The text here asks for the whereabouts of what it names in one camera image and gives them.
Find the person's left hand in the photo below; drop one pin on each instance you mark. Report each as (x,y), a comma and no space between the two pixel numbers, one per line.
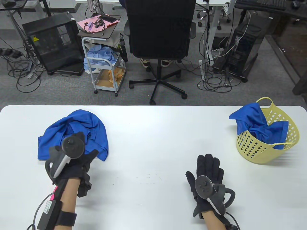
(76,167)

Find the person's right hand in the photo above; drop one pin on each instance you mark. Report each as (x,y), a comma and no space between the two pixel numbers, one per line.
(208,167)

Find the pink lint roller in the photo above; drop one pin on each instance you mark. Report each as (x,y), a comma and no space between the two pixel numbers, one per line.
(54,194)

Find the blue t-shirt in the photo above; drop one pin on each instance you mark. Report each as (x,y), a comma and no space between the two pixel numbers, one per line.
(256,124)
(96,129)

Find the black and white controller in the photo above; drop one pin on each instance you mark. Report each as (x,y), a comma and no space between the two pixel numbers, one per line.
(73,146)
(203,186)

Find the yellow perforated plastic basket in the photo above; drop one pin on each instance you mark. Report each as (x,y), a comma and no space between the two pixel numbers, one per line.
(251,153)

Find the black sensor box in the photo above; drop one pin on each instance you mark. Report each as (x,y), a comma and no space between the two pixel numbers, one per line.
(48,215)

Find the white rolling cart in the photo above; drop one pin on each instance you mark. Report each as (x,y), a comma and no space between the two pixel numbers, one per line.
(103,81)

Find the white power strip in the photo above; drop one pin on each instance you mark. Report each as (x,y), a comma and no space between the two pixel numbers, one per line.
(202,71)

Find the orange cloth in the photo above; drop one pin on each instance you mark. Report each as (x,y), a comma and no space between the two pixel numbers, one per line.
(116,74)

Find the black glass computer case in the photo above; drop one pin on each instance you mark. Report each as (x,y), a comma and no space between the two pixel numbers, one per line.
(55,57)

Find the light blue cloth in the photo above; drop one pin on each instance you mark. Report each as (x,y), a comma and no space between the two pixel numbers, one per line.
(99,54)

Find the black computer tower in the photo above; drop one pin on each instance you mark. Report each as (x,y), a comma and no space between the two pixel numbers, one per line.
(249,45)

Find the black power strip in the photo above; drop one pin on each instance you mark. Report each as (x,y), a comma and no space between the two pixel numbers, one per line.
(12,53)

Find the black square board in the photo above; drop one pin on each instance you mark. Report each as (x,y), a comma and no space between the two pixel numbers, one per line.
(105,33)

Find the white desk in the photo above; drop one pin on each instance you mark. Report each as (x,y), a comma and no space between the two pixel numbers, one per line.
(212,26)

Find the small purple object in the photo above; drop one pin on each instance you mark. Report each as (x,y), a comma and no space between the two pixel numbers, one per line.
(90,25)

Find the pink paper sheet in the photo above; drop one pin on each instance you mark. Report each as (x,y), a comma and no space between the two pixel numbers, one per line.
(81,24)

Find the black office chair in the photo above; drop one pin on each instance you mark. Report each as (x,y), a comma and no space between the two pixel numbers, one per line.
(158,28)

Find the black keyboard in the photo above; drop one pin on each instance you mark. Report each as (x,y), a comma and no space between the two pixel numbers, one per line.
(261,4)

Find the black desk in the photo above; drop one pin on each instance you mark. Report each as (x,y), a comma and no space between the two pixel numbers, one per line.
(298,14)

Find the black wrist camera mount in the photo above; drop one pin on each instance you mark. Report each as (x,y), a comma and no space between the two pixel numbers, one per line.
(84,186)

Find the aluminium frame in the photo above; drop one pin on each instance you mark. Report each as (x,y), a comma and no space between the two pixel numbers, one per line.
(91,6)

